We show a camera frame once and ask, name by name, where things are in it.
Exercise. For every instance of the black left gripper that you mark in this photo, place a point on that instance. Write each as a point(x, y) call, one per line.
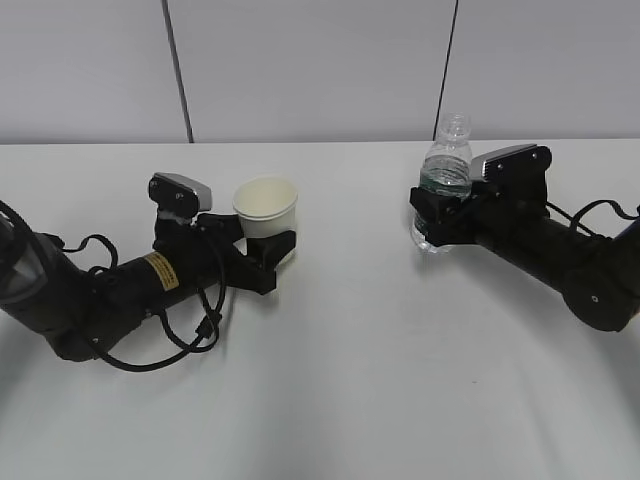
point(204, 252)

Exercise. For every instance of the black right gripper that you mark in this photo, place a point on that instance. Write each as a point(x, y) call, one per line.
point(507, 215)

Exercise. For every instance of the white paper cup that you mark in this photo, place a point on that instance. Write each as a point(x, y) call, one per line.
point(266, 206)

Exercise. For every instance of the clear water bottle green label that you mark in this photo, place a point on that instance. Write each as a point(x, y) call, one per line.
point(446, 166)

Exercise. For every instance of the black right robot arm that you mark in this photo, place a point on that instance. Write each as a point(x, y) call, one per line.
point(597, 276)

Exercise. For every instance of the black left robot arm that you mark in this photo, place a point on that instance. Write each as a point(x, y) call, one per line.
point(83, 314)

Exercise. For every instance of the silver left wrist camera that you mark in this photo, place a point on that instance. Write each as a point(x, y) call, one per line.
point(179, 196)

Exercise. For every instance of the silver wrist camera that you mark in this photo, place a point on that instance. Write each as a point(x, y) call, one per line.
point(515, 173)
point(179, 196)

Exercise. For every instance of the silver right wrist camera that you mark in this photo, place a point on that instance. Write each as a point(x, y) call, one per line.
point(515, 173)

